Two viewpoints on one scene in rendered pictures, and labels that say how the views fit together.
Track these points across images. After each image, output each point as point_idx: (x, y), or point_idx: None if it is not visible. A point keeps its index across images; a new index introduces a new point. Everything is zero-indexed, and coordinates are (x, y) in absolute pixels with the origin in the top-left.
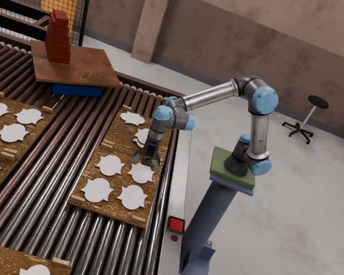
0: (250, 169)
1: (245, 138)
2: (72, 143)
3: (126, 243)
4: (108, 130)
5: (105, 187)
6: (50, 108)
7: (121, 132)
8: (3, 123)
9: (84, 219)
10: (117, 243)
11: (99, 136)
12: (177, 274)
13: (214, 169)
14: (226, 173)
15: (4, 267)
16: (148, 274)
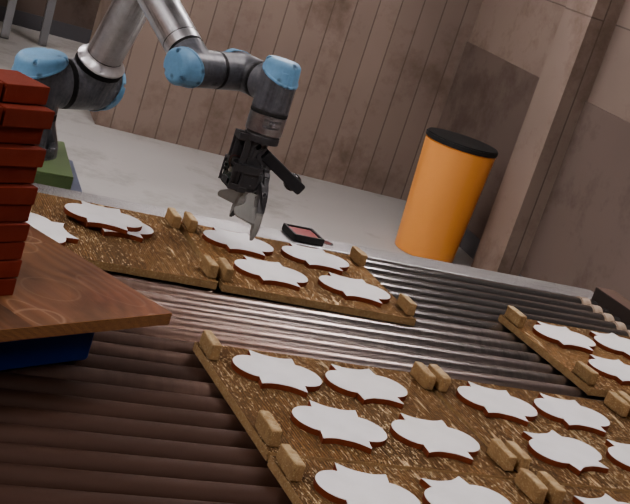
0: (113, 102)
1: (61, 59)
2: (257, 324)
3: (397, 281)
4: (145, 268)
5: (339, 279)
6: (207, 332)
7: (127, 252)
8: (353, 407)
9: (415, 311)
10: (411, 286)
11: (174, 289)
12: (383, 250)
13: (69, 173)
14: (64, 163)
15: (578, 359)
16: (416, 268)
